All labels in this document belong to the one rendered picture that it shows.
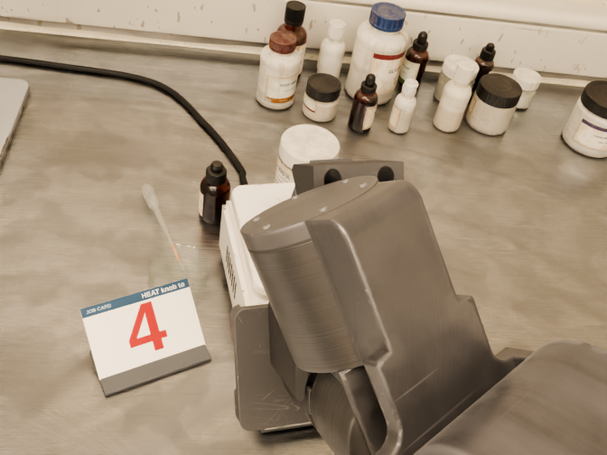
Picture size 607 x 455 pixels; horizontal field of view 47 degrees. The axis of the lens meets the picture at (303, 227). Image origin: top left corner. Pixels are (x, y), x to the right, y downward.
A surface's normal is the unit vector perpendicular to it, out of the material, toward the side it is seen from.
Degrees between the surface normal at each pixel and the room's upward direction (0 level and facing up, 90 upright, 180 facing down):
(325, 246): 93
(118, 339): 40
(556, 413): 20
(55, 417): 0
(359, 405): 51
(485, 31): 90
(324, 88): 0
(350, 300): 93
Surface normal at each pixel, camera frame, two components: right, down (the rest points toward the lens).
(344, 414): -0.91, -0.29
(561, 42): 0.05, 0.72
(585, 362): -0.16, -0.86
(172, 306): 0.41, -0.10
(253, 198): 0.15, -0.70
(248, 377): 0.28, 0.11
